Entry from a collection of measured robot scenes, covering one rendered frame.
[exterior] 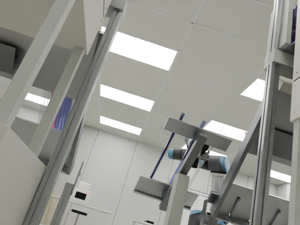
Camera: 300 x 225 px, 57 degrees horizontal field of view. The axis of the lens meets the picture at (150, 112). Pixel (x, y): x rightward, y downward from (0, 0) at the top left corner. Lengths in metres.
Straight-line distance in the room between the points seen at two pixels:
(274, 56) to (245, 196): 0.70
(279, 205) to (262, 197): 0.54
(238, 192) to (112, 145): 7.02
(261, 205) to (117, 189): 7.18
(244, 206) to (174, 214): 0.41
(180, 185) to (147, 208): 6.83
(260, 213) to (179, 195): 0.42
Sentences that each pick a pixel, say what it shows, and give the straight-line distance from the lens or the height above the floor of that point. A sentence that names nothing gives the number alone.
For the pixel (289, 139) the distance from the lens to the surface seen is 1.42.
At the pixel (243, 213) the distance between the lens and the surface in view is 1.61.
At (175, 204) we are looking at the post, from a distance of 1.35.
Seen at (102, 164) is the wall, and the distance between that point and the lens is 8.22.
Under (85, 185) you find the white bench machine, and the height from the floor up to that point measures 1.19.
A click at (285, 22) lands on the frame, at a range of 1.45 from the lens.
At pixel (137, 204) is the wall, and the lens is 8.15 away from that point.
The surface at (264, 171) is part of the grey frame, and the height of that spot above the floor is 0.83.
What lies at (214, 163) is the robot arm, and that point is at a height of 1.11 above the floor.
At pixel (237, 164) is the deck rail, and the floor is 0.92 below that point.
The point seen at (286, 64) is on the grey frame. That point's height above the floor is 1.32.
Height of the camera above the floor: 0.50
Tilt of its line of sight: 24 degrees up
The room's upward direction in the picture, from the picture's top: 16 degrees clockwise
